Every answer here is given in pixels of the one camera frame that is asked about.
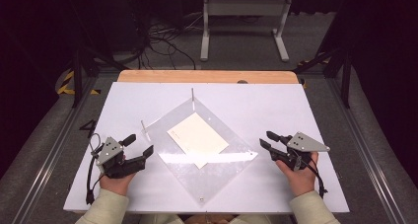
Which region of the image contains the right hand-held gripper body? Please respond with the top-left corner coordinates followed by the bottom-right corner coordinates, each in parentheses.
top-left (268, 131), bottom-right (331, 173)

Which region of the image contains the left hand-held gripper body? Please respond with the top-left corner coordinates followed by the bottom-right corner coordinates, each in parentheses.
top-left (96, 136), bottom-right (146, 180)

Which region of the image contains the postcard with painting print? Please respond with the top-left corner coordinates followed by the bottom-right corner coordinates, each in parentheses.
top-left (166, 112), bottom-right (231, 170)

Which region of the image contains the clear acrylic photo frame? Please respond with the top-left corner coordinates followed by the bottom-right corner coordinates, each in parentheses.
top-left (140, 87), bottom-right (259, 206)

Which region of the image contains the person's left hand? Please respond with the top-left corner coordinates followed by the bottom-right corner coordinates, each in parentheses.
top-left (99, 154), bottom-right (138, 197)

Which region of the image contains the person's right hand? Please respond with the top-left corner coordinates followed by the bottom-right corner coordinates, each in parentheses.
top-left (274, 151), bottom-right (319, 198)

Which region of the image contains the black tape floor mark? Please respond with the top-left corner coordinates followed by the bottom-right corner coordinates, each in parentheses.
top-left (78, 118), bottom-right (99, 140)

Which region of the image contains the black metal stand leg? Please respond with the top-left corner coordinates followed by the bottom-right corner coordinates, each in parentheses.
top-left (295, 45), bottom-right (353, 110)
top-left (69, 44), bottom-right (130, 109)

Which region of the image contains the yellow black hazard tape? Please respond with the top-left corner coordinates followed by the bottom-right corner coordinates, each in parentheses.
top-left (56, 69), bottom-right (102, 97)
top-left (297, 56), bottom-right (330, 67)

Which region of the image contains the wooden table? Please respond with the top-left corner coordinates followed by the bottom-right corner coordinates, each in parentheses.
top-left (116, 69), bottom-right (301, 85)

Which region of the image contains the white metal stand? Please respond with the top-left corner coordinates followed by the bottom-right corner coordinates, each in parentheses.
top-left (199, 0), bottom-right (295, 63)

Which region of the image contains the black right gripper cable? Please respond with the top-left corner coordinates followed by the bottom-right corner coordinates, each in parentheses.
top-left (295, 150), bottom-right (328, 199)

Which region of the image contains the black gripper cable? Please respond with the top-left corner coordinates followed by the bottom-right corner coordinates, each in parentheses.
top-left (295, 150), bottom-right (328, 199)
top-left (85, 132), bottom-right (110, 206)

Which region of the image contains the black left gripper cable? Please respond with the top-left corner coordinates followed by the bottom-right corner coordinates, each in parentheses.
top-left (85, 132), bottom-right (110, 206)

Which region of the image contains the aluminium floor rail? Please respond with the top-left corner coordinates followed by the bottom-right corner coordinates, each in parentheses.
top-left (12, 75), bottom-right (101, 224)
top-left (327, 76), bottom-right (409, 224)

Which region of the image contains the bundle of black floor cables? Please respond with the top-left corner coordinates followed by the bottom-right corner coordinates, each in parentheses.
top-left (129, 0), bottom-right (205, 71)

